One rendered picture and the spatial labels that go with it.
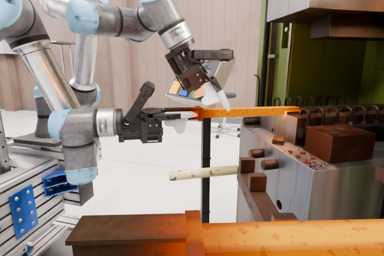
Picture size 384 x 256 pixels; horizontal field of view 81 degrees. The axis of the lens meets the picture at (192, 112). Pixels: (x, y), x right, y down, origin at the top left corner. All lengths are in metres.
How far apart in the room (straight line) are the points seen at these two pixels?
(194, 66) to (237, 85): 3.71
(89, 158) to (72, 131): 0.08
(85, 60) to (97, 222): 0.93
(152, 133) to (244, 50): 3.76
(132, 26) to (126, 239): 0.53
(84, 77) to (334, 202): 1.01
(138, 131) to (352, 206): 0.54
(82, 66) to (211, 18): 3.50
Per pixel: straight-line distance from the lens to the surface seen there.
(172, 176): 1.08
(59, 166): 1.18
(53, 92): 0.72
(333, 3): 0.71
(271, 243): 0.20
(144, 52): 4.72
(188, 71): 0.57
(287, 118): 0.71
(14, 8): 0.59
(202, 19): 4.41
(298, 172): 0.59
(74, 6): 0.59
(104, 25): 0.60
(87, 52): 1.06
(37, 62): 0.73
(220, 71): 1.06
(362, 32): 0.83
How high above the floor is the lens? 1.14
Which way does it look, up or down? 12 degrees down
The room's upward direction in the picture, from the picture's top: straight up
